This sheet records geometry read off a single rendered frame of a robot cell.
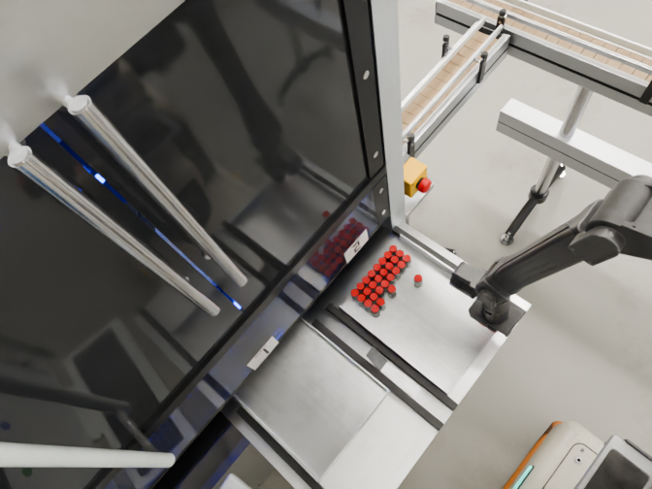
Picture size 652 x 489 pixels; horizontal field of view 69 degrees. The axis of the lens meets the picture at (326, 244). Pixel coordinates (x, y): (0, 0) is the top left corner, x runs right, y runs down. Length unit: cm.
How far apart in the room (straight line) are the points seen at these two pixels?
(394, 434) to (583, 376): 117
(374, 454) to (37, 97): 100
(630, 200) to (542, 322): 159
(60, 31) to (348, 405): 99
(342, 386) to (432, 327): 27
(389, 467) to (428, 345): 30
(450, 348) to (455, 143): 155
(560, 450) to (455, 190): 123
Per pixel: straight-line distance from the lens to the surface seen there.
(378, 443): 121
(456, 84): 158
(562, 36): 170
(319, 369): 125
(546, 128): 200
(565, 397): 219
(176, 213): 55
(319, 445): 122
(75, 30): 48
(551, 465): 186
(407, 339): 124
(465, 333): 125
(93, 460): 79
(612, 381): 225
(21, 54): 47
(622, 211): 66
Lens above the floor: 209
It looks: 63 degrees down
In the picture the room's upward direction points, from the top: 21 degrees counter-clockwise
